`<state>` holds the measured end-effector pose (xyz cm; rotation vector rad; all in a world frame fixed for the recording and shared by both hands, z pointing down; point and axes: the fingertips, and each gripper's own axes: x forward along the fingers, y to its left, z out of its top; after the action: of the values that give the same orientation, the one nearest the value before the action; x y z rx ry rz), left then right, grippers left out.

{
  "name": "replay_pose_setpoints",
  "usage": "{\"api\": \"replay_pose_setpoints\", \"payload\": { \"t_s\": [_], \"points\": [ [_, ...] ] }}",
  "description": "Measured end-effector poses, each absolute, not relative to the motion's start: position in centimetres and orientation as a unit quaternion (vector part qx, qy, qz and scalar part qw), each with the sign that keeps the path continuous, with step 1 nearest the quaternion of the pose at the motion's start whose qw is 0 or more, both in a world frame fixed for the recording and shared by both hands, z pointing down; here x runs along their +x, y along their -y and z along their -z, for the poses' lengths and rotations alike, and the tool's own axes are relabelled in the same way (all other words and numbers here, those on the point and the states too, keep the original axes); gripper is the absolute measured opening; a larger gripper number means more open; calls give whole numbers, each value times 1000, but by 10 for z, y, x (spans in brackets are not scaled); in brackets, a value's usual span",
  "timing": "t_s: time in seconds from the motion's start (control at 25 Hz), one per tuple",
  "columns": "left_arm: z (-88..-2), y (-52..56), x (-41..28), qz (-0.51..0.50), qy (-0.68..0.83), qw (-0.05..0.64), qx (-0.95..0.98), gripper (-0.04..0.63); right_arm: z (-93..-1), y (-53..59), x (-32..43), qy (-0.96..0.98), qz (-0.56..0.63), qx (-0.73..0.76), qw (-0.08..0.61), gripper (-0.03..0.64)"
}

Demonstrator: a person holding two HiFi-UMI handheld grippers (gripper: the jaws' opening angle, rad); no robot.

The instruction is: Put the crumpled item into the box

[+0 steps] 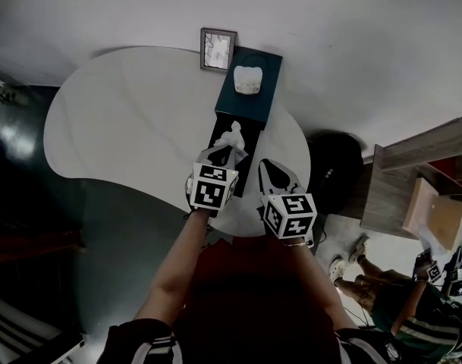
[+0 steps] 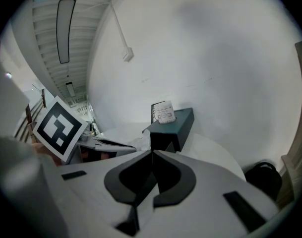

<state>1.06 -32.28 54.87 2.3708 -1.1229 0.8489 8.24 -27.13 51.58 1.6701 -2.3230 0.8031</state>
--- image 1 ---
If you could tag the person's black striped left sleeve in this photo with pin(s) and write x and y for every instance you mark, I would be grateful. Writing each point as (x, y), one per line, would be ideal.
(139, 343)

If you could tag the dark teal drawer box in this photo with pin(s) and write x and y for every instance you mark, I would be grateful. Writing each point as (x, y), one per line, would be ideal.
(249, 89)

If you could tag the person's black striped right sleeve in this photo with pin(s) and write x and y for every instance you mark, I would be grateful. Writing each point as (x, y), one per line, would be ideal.
(367, 347)

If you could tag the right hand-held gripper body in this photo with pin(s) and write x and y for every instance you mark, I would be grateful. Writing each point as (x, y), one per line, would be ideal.
(289, 214)

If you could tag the black backpack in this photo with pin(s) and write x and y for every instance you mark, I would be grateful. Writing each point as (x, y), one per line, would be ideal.
(337, 173)

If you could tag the person's right forearm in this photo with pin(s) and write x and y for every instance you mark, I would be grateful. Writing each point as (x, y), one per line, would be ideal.
(318, 286)

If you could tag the person's red top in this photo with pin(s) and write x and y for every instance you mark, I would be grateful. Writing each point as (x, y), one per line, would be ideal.
(253, 302)

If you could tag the grey wooden shelf cabinet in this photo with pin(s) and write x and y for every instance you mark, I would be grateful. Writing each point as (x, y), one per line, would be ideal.
(386, 188)

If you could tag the person's left forearm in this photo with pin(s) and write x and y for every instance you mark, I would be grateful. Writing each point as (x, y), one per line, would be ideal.
(177, 264)

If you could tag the dark picture frame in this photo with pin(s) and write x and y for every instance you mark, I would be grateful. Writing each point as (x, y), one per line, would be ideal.
(217, 49)

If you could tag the person's black striped sleeve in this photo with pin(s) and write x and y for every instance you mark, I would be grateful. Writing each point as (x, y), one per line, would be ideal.
(139, 343)
(367, 347)

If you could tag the white tooth-shaped container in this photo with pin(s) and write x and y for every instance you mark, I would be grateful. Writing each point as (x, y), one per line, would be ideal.
(247, 79)

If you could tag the dark wooden cabinet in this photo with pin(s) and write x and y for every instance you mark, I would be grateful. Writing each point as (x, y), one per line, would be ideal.
(26, 218)

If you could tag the white table with fluted legs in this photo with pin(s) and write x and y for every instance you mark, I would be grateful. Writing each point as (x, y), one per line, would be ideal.
(132, 120)

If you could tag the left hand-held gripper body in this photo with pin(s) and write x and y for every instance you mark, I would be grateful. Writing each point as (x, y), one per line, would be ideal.
(211, 192)

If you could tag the white tissue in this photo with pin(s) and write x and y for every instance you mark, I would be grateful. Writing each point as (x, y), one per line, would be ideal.
(232, 139)

